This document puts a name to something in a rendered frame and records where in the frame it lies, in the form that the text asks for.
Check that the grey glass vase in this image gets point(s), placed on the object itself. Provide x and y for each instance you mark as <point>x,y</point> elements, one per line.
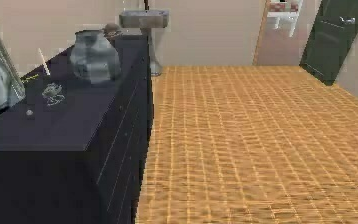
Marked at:
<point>94,58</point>

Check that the brown round object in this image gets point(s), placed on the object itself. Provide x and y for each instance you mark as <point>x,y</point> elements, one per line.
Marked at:
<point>112,30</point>

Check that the dark chest of drawers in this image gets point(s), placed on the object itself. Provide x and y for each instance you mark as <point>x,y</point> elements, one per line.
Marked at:
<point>70,133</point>

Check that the white thin stick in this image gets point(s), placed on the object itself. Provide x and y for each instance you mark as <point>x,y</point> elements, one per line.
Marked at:
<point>44,62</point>

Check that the small silver ball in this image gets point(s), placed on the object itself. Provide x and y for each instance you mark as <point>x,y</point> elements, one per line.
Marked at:
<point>29,112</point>

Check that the yellow thin pencil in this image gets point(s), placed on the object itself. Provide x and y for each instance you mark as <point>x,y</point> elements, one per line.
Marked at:
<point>30,78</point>

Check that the dark green room door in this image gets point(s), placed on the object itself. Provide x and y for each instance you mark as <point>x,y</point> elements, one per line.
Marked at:
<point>333,36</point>

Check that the pale green glass jar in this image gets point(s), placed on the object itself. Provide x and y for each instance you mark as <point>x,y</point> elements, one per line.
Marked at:
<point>0,76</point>

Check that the grey pedestal sink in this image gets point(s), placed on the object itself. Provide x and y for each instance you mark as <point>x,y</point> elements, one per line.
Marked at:
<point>147,20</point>

